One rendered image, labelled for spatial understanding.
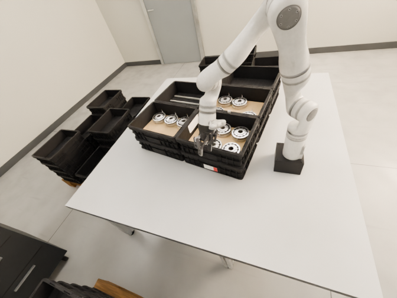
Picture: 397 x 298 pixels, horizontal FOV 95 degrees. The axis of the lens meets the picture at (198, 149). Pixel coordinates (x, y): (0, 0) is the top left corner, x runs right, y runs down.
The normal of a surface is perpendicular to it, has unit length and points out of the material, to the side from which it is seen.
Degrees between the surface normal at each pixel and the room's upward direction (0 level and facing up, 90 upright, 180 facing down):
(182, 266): 0
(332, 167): 0
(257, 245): 0
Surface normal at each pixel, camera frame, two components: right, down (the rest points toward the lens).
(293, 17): 0.04, 0.87
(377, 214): -0.20, -0.66
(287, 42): -0.15, 0.92
